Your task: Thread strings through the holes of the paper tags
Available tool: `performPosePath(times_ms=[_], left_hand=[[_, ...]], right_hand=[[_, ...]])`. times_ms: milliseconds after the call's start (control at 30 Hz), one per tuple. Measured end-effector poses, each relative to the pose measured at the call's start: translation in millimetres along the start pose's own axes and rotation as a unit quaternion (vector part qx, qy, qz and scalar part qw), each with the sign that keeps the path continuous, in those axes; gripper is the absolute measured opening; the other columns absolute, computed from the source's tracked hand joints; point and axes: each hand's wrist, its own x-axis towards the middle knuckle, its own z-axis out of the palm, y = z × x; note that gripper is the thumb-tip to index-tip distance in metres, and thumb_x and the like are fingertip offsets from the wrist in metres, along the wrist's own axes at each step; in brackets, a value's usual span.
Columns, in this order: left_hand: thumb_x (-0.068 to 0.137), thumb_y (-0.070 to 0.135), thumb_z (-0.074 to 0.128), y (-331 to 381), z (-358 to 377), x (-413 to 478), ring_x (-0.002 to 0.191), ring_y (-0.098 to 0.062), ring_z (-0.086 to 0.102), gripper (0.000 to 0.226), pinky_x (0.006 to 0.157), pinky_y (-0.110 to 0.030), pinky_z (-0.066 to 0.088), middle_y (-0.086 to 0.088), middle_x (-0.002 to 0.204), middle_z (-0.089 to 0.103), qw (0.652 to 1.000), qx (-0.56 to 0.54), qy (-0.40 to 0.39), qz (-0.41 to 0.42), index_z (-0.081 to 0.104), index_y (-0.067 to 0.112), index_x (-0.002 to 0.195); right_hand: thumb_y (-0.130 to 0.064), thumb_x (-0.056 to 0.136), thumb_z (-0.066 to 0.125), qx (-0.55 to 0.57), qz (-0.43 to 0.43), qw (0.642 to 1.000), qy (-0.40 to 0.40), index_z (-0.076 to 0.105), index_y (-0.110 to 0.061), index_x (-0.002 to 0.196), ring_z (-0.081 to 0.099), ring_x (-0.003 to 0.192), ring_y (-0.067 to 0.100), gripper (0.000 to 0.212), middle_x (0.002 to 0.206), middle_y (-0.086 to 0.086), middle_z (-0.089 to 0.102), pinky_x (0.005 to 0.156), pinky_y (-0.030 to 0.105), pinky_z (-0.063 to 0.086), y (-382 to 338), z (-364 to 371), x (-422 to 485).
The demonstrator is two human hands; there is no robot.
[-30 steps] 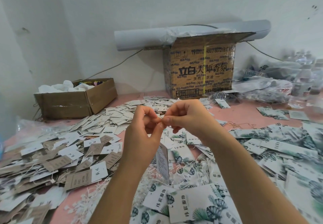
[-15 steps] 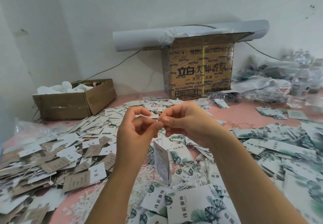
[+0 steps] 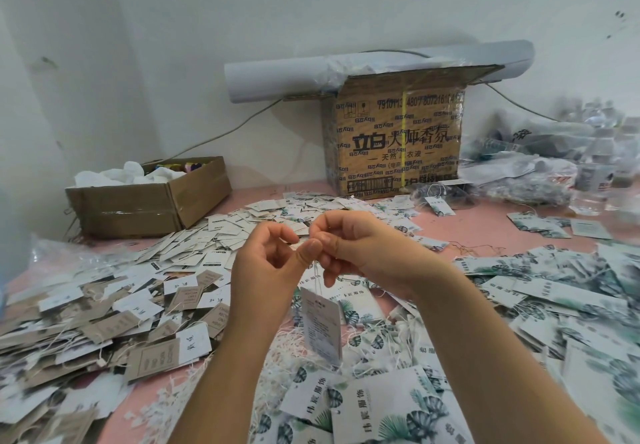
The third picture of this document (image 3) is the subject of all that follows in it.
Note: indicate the small open cardboard box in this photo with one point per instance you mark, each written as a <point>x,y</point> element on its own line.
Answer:
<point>148,199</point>

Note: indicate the white roll in plastic wrap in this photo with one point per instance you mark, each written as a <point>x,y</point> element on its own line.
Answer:
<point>288,77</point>

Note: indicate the pile of green leaf tags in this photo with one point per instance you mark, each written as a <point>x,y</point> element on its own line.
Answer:
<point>550,329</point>

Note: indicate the clear plastic bag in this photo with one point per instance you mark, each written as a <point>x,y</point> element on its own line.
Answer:
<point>62,259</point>

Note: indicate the single white leaf print tag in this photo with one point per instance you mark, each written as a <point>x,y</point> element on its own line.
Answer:
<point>322,324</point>

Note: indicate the person's left forearm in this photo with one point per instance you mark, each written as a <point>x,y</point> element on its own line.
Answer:
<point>215,394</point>

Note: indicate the person's left hand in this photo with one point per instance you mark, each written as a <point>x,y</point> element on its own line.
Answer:
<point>262,279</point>

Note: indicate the pile of brown white tags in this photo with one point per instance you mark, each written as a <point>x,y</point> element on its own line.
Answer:
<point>85,339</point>

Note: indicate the person's right hand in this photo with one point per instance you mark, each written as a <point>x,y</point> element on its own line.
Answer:
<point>375,249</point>

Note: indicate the person's right forearm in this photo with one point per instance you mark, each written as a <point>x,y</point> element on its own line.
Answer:
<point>520,374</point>

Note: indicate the white crumpled material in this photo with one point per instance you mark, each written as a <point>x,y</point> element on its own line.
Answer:
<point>128,175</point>

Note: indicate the large printed cardboard box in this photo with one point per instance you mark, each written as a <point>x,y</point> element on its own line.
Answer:
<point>400,139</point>

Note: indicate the heap of clear plastic bags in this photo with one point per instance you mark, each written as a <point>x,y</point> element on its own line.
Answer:
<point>562,164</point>

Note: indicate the heap of small tags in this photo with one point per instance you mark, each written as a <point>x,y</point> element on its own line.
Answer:
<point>230,227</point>

